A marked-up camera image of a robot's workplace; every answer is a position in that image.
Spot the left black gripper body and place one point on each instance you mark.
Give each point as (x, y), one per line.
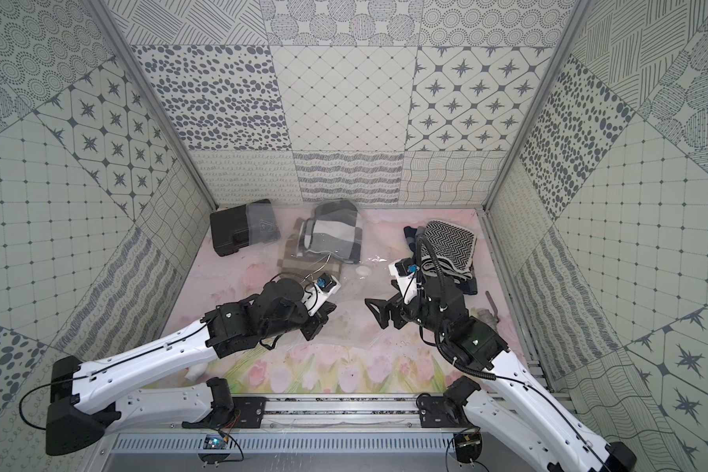
(317, 319)

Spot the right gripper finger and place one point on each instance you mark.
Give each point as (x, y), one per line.
(385, 318)
(380, 305)

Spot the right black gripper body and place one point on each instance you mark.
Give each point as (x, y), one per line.
(418, 312)

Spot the navy plaid blanket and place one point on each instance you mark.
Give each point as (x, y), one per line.
(468, 287)

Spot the black white chevron knit blanket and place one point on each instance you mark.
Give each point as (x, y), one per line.
(454, 248)

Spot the clear plastic vacuum bag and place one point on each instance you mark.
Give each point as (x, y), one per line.
(347, 320)

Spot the grey white checked blanket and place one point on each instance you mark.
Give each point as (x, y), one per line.
(335, 229)

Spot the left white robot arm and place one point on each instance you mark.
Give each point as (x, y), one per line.
(91, 399)

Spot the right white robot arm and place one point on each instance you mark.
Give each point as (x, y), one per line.
(495, 392)

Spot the white round bag valve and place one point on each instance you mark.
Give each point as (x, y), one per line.
(363, 271)

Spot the brown plaid blanket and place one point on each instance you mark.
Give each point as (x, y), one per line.
(294, 260)

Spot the grey metal cylinder tool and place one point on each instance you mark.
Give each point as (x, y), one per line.
(489, 316)

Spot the black plastic case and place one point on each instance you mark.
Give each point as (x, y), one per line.
(237, 228)

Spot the orange white spray bottle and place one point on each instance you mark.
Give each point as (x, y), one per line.
(195, 372)

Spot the right black circuit module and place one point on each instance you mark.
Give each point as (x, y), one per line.
(468, 447)

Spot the left green circuit board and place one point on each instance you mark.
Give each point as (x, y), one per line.
(215, 442)

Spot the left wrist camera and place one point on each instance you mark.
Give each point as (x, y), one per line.
(326, 285)

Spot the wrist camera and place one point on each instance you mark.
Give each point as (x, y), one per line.
(326, 285)
(404, 273)

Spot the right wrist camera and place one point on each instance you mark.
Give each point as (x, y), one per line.
(404, 273)

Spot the aluminium mounting rail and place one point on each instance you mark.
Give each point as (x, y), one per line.
(342, 410)

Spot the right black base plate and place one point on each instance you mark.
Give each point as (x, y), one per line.
(437, 411)

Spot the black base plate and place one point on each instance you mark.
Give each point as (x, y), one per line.
(247, 412)
(437, 411)

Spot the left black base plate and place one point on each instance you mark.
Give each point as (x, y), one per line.
(247, 412)

